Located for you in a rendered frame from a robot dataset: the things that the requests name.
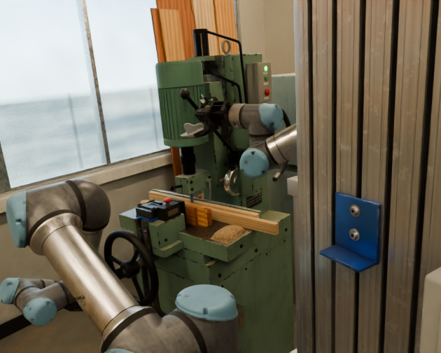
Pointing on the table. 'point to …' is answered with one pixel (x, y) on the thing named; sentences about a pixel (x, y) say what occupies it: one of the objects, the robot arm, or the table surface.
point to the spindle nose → (187, 160)
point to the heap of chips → (228, 234)
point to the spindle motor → (177, 80)
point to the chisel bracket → (192, 182)
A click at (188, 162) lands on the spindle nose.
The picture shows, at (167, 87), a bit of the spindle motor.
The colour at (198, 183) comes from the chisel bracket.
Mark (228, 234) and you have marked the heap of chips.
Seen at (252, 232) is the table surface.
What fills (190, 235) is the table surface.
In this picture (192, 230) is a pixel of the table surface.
